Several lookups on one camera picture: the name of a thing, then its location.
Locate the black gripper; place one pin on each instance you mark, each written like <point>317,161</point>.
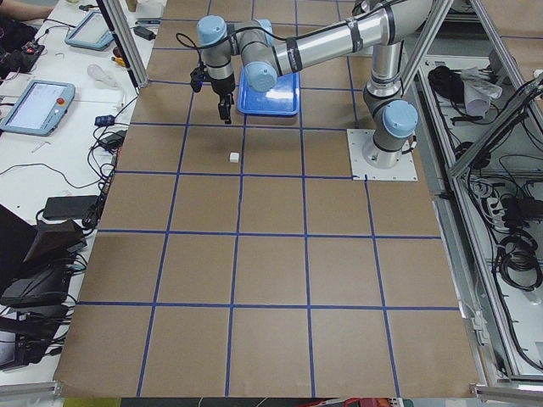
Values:
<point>222,86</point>

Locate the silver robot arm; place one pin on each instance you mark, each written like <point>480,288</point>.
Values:
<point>381,25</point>

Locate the blue plastic tray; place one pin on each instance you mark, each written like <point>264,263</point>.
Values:
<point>281,100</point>

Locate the teach pendant tablet far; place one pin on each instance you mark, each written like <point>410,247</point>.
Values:
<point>91,33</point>

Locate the teach pendant tablet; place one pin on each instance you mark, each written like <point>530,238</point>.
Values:
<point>91,33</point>
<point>40,108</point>

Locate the teach pendant tablet near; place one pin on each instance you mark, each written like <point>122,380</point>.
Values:
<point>40,108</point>

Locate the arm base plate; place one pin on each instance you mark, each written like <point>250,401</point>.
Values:
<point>369,163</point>

